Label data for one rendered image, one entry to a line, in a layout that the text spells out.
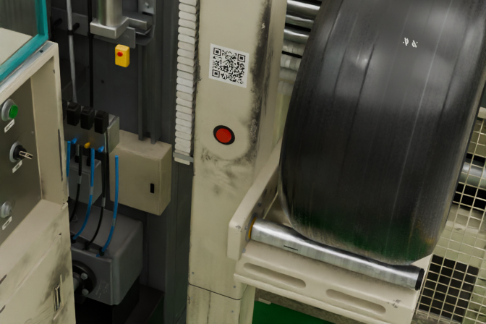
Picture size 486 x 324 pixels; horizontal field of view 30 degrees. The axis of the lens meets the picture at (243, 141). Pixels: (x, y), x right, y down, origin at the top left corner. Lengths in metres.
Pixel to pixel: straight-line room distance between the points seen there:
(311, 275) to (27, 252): 0.54
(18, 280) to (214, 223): 0.42
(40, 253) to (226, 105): 0.46
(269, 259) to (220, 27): 0.47
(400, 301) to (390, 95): 0.48
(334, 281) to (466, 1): 0.60
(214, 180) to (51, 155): 0.33
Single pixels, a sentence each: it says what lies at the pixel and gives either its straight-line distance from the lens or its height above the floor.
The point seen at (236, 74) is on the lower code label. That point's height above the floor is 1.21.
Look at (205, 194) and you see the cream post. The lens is 1.87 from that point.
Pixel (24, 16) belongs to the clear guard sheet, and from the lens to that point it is 1.57.
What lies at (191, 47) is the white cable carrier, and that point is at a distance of 1.69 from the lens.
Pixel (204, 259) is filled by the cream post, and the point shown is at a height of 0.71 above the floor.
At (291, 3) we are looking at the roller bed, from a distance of 2.03.
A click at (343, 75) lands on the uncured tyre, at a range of 1.44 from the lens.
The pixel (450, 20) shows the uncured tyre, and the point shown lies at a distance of 1.47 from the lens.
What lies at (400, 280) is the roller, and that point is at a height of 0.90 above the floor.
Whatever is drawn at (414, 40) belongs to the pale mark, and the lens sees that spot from 1.45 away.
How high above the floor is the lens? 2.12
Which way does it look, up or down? 37 degrees down
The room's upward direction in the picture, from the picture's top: 5 degrees clockwise
